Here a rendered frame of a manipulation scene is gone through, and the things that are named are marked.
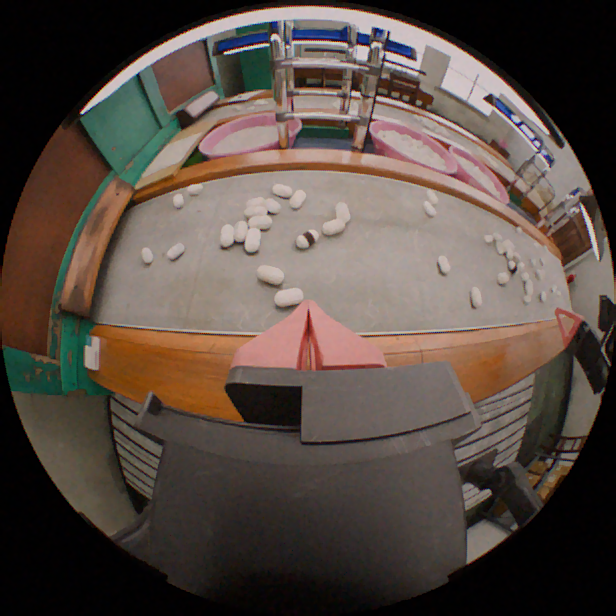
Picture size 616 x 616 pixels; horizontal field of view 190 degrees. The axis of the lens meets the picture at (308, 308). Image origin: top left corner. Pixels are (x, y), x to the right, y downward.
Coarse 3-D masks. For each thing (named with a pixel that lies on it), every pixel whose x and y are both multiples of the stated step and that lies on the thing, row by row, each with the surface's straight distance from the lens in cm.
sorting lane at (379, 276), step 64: (256, 192) 37; (320, 192) 36; (384, 192) 39; (128, 256) 47; (192, 256) 33; (256, 256) 28; (320, 256) 27; (384, 256) 30; (448, 256) 37; (128, 320) 39; (192, 320) 29; (256, 320) 25; (384, 320) 26; (448, 320) 32; (512, 320) 49
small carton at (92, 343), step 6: (90, 336) 43; (90, 342) 43; (96, 342) 43; (90, 348) 43; (96, 348) 43; (90, 354) 43; (96, 354) 43; (90, 360) 43; (96, 360) 43; (90, 366) 43; (96, 366) 44
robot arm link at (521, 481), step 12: (504, 468) 51; (516, 468) 53; (516, 480) 50; (528, 480) 54; (492, 492) 52; (504, 492) 51; (516, 492) 50; (528, 492) 51; (516, 504) 51; (528, 504) 50; (540, 504) 52; (516, 516) 52; (528, 516) 51
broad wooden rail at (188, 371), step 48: (96, 336) 45; (144, 336) 33; (192, 336) 28; (240, 336) 25; (384, 336) 26; (432, 336) 29; (480, 336) 35; (528, 336) 51; (144, 384) 32; (192, 384) 26; (480, 384) 34
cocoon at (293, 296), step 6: (294, 288) 24; (276, 294) 24; (282, 294) 23; (288, 294) 23; (294, 294) 23; (300, 294) 23; (276, 300) 23; (282, 300) 23; (288, 300) 23; (294, 300) 23; (300, 300) 24; (282, 306) 24
